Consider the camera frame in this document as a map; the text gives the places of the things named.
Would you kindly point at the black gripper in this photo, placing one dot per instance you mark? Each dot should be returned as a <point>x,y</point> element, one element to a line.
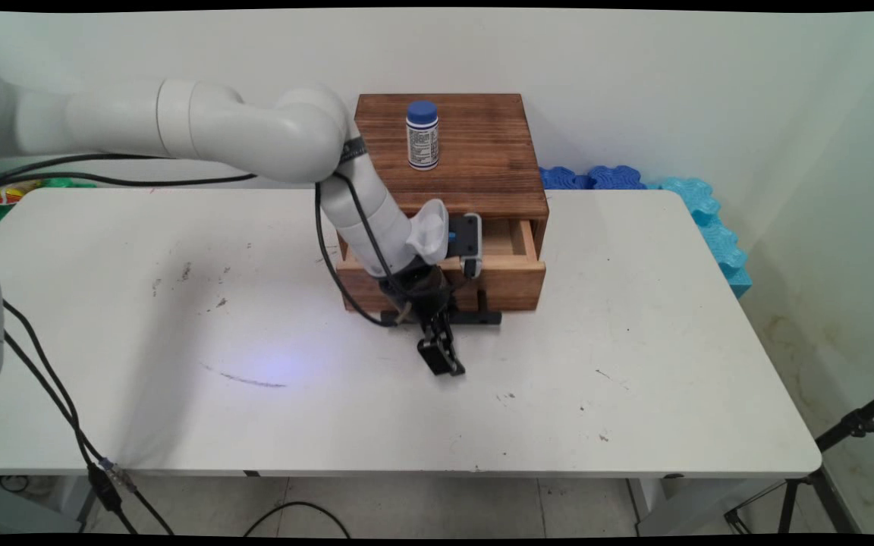
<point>422,292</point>

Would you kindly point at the wooden drawer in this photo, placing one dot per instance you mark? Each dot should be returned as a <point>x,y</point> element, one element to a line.
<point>513,284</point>

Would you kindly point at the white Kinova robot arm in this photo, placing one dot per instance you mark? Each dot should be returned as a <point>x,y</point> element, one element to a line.
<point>255,129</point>

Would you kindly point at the brown wooden drawer cabinet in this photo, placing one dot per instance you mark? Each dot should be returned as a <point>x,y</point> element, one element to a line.
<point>482,152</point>

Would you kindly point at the white bottle with blue cap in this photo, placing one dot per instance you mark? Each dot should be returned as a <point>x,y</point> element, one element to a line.
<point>422,144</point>

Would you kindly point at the white table leg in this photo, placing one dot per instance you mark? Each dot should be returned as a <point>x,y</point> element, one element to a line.
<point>680,504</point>

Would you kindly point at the light blue foam mat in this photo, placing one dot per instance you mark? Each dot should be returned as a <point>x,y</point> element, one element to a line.
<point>714,227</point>

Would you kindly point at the black tripod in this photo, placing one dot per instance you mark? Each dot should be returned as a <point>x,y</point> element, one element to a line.
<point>854,425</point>

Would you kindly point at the green printed bag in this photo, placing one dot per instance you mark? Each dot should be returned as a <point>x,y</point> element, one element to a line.
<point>4,199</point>

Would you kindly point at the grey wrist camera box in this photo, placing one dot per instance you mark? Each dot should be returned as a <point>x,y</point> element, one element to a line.
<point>467,235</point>

